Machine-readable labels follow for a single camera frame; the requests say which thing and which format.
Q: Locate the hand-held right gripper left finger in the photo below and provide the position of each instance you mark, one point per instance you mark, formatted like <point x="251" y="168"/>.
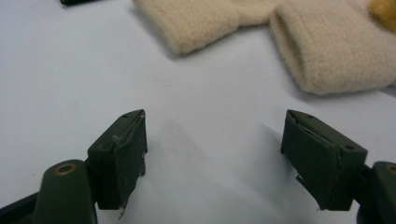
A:
<point x="121" y="161"/>

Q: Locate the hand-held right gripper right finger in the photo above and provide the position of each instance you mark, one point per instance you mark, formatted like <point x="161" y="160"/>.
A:
<point x="323" y="161"/>

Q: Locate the beige glove with orange fingers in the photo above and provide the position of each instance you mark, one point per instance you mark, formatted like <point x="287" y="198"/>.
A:
<point x="336" y="53"/>
<point x="193" y="25"/>

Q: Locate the black glove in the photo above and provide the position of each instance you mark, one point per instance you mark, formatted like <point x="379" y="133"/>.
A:
<point x="77" y="1"/>

